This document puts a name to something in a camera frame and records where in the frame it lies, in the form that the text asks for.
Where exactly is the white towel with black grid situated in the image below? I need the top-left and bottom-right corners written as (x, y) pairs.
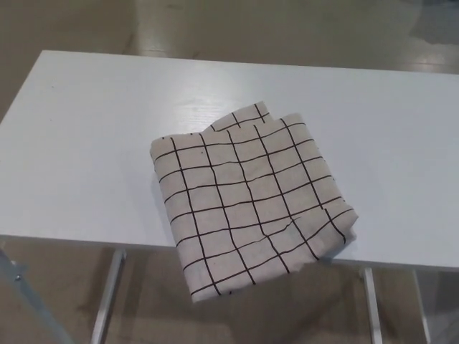
top-left (149, 101), bottom-right (359, 305)

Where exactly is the white metal table leg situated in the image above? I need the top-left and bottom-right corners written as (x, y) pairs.
top-left (89, 249), bottom-right (128, 344)
top-left (412, 270), bottom-right (432, 344)
top-left (359, 267), bottom-right (383, 344)

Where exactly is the grey metal stand frame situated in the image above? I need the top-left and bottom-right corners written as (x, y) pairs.
top-left (0, 246), bottom-right (70, 344)

